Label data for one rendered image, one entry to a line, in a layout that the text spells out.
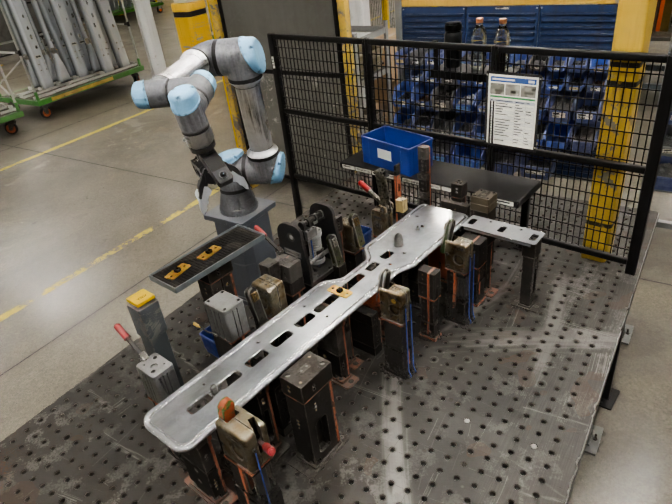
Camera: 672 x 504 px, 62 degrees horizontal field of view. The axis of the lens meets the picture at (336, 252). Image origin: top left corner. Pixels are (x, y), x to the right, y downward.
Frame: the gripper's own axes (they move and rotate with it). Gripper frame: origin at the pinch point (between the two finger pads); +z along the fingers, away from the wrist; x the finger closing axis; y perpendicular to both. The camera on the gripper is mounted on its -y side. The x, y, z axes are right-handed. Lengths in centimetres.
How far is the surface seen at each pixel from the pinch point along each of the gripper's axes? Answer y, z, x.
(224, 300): -10.8, 22.1, 14.8
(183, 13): 730, 192, -247
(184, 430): -40, 24, 43
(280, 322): -19.8, 34.2, 3.9
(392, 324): -37, 46, -25
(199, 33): 717, 224, -257
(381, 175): 10, 31, -62
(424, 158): 15, 41, -88
